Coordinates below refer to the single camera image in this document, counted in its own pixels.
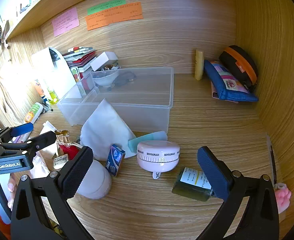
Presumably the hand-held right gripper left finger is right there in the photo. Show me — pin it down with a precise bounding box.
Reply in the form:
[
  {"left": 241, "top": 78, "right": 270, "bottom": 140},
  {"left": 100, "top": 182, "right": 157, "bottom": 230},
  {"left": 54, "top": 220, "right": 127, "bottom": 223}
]
[{"left": 11, "top": 146, "right": 95, "bottom": 240}]

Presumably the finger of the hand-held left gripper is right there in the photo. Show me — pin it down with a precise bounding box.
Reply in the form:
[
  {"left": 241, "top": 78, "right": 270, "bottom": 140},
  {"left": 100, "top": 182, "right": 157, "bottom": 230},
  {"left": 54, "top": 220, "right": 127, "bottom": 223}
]
[
  {"left": 0, "top": 131, "right": 57, "bottom": 157},
  {"left": 0, "top": 123, "right": 34, "bottom": 142}
]

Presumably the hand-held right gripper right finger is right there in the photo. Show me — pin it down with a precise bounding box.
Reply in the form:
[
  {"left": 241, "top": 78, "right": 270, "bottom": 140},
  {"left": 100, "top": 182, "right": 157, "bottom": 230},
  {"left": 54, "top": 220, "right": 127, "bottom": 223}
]
[{"left": 195, "top": 146, "right": 280, "bottom": 240}]

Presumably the dark green labelled bottle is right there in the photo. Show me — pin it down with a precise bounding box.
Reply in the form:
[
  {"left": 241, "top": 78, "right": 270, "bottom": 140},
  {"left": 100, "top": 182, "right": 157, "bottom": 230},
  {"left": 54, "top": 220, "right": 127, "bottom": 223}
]
[{"left": 172, "top": 167, "right": 215, "bottom": 202}]

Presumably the white cloth bag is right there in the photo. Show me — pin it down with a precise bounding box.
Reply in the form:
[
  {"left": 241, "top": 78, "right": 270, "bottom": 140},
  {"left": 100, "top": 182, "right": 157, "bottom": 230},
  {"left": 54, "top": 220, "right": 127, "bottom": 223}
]
[{"left": 80, "top": 98, "right": 137, "bottom": 161}]

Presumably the pink round desktop vacuum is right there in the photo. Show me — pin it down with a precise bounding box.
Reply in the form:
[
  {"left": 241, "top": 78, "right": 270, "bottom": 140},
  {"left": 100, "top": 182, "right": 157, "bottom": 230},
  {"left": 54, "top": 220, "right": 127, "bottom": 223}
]
[{"left": 136, "top": 141, "right": 181, "bottom": 180}]

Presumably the pale green rectangular block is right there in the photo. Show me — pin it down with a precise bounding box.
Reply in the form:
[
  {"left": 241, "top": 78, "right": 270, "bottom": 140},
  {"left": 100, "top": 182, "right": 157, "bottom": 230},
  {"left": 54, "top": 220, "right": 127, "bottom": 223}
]
[{"left": 128, "top": 131, "right": 168, "bottom": 153}]

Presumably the clear plastic storage box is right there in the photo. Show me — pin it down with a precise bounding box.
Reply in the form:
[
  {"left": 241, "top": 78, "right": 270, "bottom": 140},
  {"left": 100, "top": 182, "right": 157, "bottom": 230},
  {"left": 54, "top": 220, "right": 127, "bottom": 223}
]
[{"left": 56, "top": 67, "right": 174, "bottom": 133}]

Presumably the wooden desktop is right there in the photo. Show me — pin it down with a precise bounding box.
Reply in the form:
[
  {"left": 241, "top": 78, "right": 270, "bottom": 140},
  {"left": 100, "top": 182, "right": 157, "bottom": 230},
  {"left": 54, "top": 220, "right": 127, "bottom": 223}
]
[{"left": 2, "top": 73, "right": 291, "bottom": 240}]

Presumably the person's left hand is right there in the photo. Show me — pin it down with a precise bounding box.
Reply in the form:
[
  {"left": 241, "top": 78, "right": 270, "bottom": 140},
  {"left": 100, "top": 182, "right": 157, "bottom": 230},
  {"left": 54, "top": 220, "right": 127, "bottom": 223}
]
[{"left": 6, "top": 176, "right": 20, "bottom": 212}]

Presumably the purple marker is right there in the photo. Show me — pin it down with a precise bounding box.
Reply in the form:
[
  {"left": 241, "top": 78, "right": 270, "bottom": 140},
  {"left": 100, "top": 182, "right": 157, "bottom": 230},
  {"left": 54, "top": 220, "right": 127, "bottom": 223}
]
[{"left": 12, "top": 133, "right": 30, "bottom": 144}]

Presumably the white tube orange label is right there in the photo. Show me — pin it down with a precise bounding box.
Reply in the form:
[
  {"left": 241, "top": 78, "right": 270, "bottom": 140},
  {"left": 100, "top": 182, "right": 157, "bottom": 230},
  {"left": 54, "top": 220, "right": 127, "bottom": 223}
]
[{"left": 23, "top": 102, "right": 44, "bottom": 124}]

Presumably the brown crumpled wrapper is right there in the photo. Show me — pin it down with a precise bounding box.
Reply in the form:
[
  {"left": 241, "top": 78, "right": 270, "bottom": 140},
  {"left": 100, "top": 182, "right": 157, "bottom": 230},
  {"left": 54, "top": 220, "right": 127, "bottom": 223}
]
[{"left": 55, "top": 129, "right": 70, "bottom": 143}]

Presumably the crumpled clear plastic wrapping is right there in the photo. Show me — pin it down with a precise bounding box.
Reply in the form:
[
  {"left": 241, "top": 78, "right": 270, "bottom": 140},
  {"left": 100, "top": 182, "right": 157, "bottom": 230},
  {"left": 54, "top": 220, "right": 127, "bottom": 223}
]
[{"left": 28, "top": 121, "right": 60, "bottom": 180}]

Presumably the small staples box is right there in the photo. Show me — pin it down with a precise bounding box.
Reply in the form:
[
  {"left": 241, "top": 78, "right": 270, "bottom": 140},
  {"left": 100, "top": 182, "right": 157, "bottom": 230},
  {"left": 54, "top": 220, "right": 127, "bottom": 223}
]
[{"left": 106, "top": 144, "right": 126, "bottom": 177}]

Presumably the yellow green bottle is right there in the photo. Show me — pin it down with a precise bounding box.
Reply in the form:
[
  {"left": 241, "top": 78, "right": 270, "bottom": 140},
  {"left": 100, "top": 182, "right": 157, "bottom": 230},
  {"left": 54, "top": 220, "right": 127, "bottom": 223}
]
[{"left": 46, "top": 80, "right": 60, "bottom": 105}]

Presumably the white tube with orange print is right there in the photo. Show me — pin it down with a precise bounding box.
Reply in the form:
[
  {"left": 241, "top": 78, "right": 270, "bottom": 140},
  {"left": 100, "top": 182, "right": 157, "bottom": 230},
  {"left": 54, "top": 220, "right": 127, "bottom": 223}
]
[{"left": 33, "top": 79, "right": 50, "bottom": 100}]

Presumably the white paper sheet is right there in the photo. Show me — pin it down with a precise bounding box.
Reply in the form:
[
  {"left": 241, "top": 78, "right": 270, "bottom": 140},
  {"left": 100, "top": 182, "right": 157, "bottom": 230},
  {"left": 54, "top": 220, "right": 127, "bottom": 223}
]
[{"left": 31, "top": 47, "right": 77, "bottom": 98}]

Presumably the pink cat paw toy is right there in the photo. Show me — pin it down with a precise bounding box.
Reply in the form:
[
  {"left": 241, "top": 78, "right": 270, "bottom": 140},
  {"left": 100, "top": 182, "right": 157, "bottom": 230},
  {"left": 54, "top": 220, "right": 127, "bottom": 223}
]
[{"left": 274, "top": 183, "right": 292, "bottom": 214}]

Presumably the fruit sticker sheet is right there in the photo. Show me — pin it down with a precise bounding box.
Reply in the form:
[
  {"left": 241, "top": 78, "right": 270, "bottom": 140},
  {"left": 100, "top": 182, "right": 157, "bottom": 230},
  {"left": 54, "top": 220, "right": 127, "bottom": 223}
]
[{"left": 69, "top": 66, "right": 81, "bottom": 83}]

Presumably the blue patchwork pencil pouch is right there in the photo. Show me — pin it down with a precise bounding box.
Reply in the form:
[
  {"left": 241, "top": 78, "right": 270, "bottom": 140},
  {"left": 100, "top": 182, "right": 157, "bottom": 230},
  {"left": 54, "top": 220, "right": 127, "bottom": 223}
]
[{"left": 203, "top": 60, "right": 259, "bottom": 102}]

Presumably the white bowl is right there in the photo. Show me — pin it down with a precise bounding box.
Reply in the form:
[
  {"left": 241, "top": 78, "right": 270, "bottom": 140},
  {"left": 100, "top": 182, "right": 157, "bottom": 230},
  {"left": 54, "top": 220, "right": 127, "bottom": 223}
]
[{"left": 91, "top": 69, "right": 120, "bottom": 88}]

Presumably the stack of books and packets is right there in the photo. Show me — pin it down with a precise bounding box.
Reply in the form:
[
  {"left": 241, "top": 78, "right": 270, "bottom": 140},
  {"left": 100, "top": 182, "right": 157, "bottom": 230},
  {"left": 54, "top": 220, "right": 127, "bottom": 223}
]
[{"left": 62, "top": 46, "right": 97, "bottom": 73}]

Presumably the small white box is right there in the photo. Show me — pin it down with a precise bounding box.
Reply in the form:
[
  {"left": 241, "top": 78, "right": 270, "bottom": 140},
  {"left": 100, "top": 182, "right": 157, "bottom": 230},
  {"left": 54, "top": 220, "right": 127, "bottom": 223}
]
[{"left": 90, "top": 52, "right": 118, "bottom": 72}]

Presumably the dark brown pouch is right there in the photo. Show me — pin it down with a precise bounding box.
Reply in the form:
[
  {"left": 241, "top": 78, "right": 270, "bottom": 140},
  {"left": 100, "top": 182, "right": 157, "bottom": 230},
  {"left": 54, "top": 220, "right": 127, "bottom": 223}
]
[{"left": 113, "top": 71, "right": 137, "bottom": 85}]

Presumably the wooden shelf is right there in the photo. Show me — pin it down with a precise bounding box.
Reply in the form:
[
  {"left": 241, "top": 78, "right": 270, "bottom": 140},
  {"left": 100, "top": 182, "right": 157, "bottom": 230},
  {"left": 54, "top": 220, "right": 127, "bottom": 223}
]
[{"left": 4, "top": 0, "right": 92, "bottom": 42}]

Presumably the yellow stick tube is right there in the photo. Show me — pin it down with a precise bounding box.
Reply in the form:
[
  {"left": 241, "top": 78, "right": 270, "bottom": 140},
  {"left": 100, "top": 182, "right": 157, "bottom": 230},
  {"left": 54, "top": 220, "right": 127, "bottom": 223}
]
[{"left": 195, "top": 49, "right": 205, "bottom": 80}]

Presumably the pink sticky note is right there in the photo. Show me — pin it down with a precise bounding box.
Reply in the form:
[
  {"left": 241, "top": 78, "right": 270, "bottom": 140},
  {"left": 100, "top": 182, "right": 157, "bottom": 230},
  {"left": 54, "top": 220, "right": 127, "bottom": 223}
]
[{"left": 52, "top": 7, "right": 80, "bottom": 37}]

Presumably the black pouch with orange stripe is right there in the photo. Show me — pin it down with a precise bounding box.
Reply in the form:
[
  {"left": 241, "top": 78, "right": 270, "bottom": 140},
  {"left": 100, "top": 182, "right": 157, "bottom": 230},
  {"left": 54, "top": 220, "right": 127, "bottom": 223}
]
[{"left": 219, "top": 45, "right": 258, "bottom": 93}]

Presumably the orange sticky note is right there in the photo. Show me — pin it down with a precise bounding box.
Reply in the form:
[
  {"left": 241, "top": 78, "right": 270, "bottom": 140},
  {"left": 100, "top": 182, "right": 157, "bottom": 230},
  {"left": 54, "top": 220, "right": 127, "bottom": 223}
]
[{"left": 85, "top": 2, "right": 144, "bottom": 31}]

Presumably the green sticky note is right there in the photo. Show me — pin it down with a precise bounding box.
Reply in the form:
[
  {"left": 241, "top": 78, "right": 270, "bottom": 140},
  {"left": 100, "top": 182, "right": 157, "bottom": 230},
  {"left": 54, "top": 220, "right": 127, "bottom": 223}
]
[{"left": 87, "top": 0, "right": 126, "bottom": 15}]

